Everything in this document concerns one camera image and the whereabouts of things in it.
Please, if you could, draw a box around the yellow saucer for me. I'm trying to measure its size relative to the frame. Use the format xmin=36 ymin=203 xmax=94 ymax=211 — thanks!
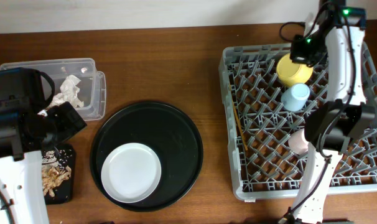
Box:
xmin=276 ymin=54 xmax=313 ymax=87

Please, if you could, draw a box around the white tissue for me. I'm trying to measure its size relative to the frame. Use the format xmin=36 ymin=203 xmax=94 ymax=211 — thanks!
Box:
xmin=47 ymin=75 xmax=84 ymax=109

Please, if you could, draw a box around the white rice pile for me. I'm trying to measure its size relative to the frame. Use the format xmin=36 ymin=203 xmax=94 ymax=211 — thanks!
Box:
xmin=42 ymin=149 xmax=74 ymax=166

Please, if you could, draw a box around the light blue cup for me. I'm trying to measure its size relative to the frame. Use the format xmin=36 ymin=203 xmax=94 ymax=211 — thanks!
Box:
xmin=281 ymin=83 xmax=310 ymax=112

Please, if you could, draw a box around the peanut shells pile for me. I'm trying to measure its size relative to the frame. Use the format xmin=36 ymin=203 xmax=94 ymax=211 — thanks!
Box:
xmin=42 ymin=166 xmax=72 ymax=197

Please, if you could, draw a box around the grey round plate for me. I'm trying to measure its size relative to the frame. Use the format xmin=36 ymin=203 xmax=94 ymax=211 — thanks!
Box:
xmin=101 ymin=142 xmax=162 ymax=203

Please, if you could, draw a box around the wooden chopstick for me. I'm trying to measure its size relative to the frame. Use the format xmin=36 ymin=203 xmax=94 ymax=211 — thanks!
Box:
xmin=231 ymin=99 xmax=248 ymax=151

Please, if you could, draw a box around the pink cup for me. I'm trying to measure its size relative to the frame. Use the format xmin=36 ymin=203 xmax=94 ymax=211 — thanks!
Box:
xmin=288 ymin=129 xmax=309 ymax=155

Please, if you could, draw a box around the grey dishwasher rack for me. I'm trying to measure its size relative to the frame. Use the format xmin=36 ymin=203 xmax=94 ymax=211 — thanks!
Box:
xmin=219 ymin=44 xmax=377 ymax=202

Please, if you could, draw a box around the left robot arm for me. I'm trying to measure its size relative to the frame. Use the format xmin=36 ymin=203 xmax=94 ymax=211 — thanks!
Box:
xmin=0 ymin=67 xmax=86 ymax=223

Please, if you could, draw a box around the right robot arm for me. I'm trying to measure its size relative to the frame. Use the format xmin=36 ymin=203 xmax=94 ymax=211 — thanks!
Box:
xmin=279 ymin=1 xmax=376 ymax=223

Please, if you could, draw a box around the clear plastic bin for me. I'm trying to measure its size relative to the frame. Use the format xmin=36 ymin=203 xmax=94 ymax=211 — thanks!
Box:
xmin=0 ymin=58 xmax=106 ymax=121

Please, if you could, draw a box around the black rectangular tray bin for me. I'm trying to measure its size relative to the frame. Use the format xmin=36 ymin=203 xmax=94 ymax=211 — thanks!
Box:
xmin=42 ymin=144 xmax=76 ymax=205

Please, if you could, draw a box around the round black serving tray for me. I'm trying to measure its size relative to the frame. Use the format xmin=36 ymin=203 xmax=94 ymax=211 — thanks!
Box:
xmin=90 ymin=101 xmax=203 ymax=212

